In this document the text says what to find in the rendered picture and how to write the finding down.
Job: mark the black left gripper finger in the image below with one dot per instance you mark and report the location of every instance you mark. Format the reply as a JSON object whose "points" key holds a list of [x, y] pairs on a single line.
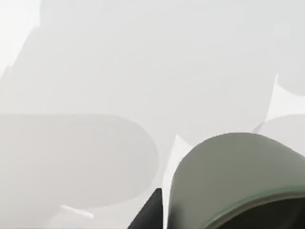
{"points": [[152, 214]]}

